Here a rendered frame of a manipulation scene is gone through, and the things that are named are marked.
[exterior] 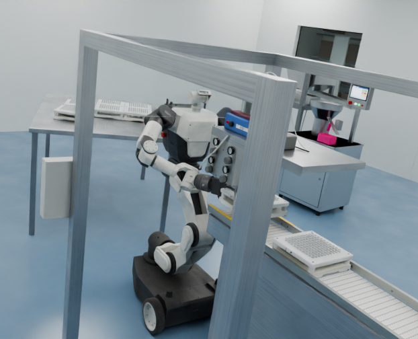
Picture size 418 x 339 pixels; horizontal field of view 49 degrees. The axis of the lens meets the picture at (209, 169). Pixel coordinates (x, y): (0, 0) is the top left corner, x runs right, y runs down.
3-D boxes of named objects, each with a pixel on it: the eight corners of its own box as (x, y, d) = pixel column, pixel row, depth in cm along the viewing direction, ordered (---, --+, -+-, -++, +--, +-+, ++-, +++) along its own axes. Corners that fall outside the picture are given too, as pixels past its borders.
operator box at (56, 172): (39, 214, 201) (42, 157, 194) (77, 210, 211) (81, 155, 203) (43, 219, 196) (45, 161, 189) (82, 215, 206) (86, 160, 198)
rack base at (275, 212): (287, 215, 226) (287, 210, 226) (248, 221, 213) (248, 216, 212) (255, 196, 245) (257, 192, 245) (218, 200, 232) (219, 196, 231)
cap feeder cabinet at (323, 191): (273, 196, 524) (285, 132, 501) (303, 190, 561) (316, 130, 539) (318, 218, 480) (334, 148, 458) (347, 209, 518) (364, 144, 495)
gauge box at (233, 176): (205, 171, 229) (211, 132, 223) (222, 169, 235) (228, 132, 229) (231, 186, 212) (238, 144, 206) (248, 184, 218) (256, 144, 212)
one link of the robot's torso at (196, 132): (148, 152, 283) (154, 95, 272) (194, 151, 302) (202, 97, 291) (171, 168, 260) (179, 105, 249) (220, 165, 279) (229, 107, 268)
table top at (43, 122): (46, 95, 467) (46, 92, 466) (153, 106, 497) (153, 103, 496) (28, 132, 330) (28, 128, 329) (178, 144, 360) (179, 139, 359)
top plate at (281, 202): (289, 206, 225) (289, 202, 224) (249, 211, 211) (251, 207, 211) (257, 187, 244) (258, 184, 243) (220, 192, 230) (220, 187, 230)
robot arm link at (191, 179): (205, 171, 236) (185, 165, 240) (197, 189, 232) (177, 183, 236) (210, 180, 246) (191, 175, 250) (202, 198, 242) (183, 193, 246)
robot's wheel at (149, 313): (154, 298, 258) (159, 335, 255) (162, 297, 261) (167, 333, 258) (140, 298, 274) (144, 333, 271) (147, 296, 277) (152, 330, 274)
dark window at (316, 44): (288, 87, 845) (300, 24, 812) (288, 87, 846) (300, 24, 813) (350, 102, 754) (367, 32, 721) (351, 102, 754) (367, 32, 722)
